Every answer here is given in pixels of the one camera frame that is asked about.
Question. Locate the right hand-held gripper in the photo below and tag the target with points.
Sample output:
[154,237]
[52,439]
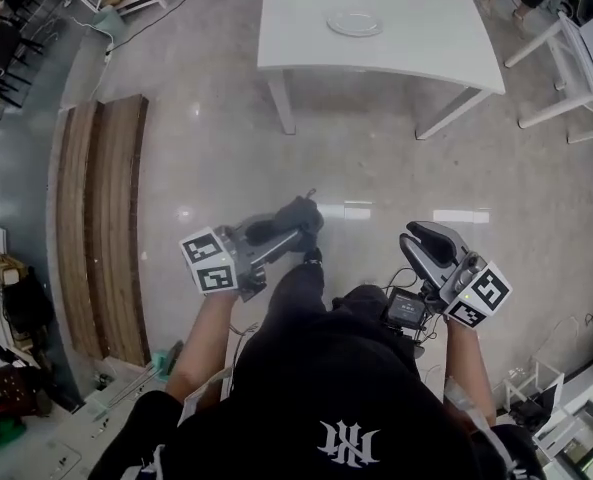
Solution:
[476,293]

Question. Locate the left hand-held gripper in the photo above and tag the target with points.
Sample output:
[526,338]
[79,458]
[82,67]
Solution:
[211,263]

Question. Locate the dark grey cloth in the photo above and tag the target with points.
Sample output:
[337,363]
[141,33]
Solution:
[298,215]

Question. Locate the clear glass plate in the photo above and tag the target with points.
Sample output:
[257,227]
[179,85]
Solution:
[354,23]

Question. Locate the person's right forearm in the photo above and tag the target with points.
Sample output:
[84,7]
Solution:
[468,368]

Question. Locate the person's left forearm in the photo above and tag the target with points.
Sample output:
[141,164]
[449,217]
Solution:
[201,343]

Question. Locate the person's shoe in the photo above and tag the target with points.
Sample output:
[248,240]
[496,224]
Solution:
[314,256]

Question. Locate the person's black trouser leg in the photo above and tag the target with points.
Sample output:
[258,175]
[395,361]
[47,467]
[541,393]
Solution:
[298,288]

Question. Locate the black display device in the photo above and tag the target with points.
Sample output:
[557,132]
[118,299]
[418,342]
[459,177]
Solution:
[405,310]

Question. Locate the wide wooden board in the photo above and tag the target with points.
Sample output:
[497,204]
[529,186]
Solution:
[118,228]

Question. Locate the green plastic item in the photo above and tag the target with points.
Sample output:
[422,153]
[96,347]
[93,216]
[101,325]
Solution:
[168,360]

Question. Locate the person's black shirt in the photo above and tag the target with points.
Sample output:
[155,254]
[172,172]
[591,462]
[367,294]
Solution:
[326,393]

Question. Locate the small white stool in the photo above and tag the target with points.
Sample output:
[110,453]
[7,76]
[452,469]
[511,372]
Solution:
[533,388]

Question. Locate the narrow wooden board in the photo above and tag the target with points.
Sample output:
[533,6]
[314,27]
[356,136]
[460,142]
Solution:
[76,228]

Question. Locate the white table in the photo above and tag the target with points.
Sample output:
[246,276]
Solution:
[376,53]

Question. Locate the white slatted chair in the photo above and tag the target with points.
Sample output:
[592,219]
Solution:
[571,78]

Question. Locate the black bag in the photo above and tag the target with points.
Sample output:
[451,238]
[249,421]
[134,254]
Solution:
[28,305]

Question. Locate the pale green bag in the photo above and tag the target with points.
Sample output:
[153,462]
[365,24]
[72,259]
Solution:
[110,22]

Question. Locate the black chair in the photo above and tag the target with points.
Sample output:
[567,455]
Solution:
[11,53]

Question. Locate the white glass-topped frame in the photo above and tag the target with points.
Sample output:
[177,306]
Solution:
[581,433]

